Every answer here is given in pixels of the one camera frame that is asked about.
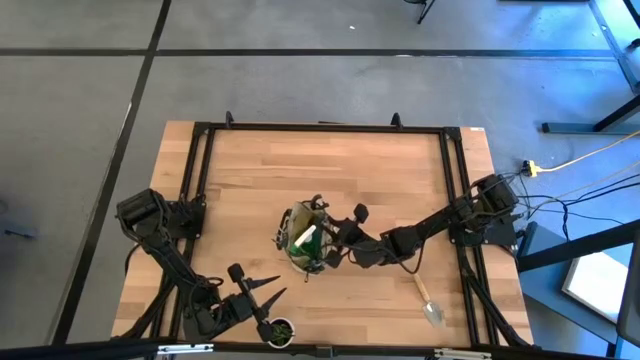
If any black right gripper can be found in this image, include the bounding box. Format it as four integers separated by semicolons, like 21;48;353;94
319;202;372;270

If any black overhead crossbeam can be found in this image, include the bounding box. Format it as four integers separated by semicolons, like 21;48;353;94
0;338;640;360

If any black desk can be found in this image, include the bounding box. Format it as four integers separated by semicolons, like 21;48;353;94
541;0;640;135

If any green white spray bottle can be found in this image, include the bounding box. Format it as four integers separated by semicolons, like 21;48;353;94
291;223;327;262

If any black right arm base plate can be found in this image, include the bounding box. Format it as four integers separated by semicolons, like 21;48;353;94
446;205;519;247

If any narrow steel hand trowel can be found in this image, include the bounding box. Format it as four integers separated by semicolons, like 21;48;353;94
412;272;446;330

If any white flat panel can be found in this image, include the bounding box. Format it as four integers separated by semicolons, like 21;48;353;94
561;251;635;325

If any black diagonal frame brace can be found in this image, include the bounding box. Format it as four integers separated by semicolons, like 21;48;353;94
517;218;640;274

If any white pot with succulent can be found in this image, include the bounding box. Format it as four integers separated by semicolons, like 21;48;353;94
266;317;297;350

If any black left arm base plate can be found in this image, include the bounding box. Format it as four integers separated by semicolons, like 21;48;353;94
167;197;207;240

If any yellow extension cord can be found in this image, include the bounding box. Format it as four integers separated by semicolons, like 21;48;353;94
537;128;640;174

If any cream green canvas garden bag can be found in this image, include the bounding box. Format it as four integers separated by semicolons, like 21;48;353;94
273;196;347;282

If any black floor cable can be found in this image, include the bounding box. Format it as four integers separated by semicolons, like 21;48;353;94
504;172;640;241

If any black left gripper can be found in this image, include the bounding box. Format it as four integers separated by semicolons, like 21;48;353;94
219;263;289;344

